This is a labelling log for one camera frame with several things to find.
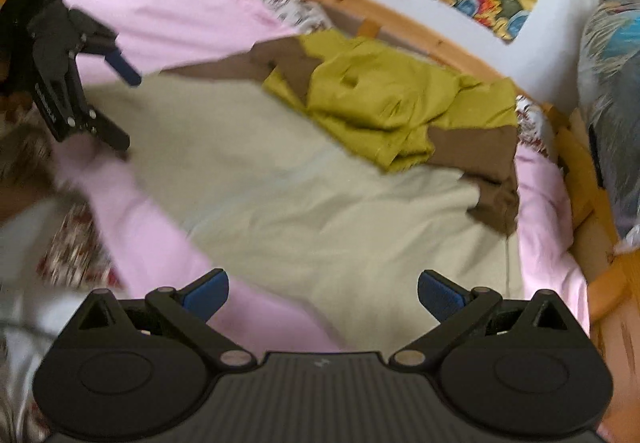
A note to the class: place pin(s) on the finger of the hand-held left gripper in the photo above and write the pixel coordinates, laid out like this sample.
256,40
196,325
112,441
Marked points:
117,58
107,133

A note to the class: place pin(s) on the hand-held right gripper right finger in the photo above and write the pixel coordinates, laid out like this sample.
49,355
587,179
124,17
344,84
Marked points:
440,295

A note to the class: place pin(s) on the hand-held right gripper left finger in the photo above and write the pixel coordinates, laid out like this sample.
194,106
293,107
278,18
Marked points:
206,294

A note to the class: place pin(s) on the beige brown olive hooded jacket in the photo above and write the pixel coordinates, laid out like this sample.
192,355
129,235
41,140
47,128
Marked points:
280,203

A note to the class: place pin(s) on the clear plastic bag of clothes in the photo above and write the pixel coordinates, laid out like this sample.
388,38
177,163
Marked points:
612,88

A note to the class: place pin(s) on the pink bed sheet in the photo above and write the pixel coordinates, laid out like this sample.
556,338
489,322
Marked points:
170,8

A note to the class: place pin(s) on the floral quilt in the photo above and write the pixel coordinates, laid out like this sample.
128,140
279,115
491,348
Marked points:
75,243

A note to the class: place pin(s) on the wooden bed frame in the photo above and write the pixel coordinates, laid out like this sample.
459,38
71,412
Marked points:
400,18

